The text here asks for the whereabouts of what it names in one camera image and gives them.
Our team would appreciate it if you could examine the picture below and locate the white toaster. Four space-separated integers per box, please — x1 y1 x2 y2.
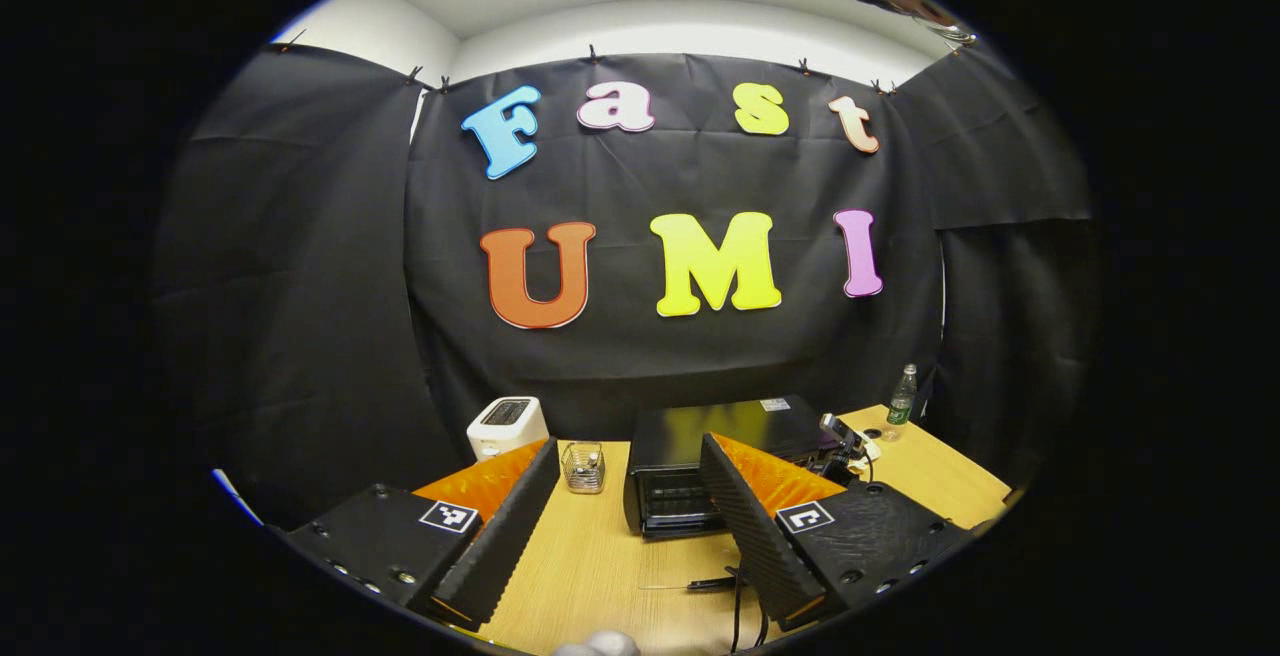
466 396 550 463

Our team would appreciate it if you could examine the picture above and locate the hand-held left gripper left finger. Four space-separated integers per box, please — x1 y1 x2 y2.
285 436 562 630

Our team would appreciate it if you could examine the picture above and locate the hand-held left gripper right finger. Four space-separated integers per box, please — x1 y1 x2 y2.
699 432 977 633

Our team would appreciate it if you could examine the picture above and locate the clear plastic water bottle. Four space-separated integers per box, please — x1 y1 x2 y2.
885 364 919 442

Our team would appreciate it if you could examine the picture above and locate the black electric oven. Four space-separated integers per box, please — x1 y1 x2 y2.
623 395 851 594

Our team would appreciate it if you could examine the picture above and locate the black cable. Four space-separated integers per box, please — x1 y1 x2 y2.
728 566 771 653

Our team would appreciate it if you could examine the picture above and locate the black backdrop cloth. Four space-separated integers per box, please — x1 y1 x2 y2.
155 41 1096 527

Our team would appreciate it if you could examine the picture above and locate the metal wire basket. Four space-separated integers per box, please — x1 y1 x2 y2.
561 442 607 494

